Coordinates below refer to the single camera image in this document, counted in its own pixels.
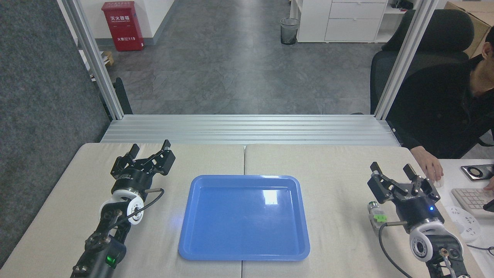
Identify silver aluminium post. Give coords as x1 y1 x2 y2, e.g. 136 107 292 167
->
58 0 125 120
374 0 440 120

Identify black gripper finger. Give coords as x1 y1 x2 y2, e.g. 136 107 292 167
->
367 162 406 204
111 144 140 174
403 163 441 202
136 140 176 176

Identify black post foot bracket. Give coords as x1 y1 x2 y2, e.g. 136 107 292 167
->
100 77 134 116

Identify thin dark cable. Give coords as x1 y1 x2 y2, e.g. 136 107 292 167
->
466 243 494 256

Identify person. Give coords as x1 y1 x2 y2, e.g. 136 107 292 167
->
386 27 494 159

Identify white drawer cabinet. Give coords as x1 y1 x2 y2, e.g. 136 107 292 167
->
289 0 390 43

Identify blue plastic tray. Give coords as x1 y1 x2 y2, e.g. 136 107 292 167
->
178 175 311 261

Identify white keyboard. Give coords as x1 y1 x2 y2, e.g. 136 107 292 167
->
451 188 494 217

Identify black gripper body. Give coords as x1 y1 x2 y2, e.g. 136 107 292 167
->
397 193 445 232
112 168 154 195

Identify brown cardboard box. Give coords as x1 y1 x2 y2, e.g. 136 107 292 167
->
444 1 494 58

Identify silver aluminium rail platform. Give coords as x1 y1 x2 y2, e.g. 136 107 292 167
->
100 114 402 146

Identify smartphone with round camera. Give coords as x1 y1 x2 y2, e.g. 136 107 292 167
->
461 164 494 182

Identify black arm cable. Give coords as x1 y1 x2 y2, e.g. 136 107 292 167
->
112 188 165 228
378 220 413 278

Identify black office chair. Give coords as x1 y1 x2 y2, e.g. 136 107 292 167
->
370 9 475 115

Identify person's right hand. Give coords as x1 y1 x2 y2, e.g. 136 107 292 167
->
410 147 444 183

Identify white power strip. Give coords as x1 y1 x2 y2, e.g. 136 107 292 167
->
444 206 482 242

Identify grey felt partition panel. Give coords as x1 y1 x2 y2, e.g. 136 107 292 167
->
0 0 112 268

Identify mesh waste bin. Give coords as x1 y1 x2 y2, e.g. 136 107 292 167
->
280 18 300 45

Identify red fire equipment box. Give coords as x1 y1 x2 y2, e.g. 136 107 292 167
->
102 1 145 52

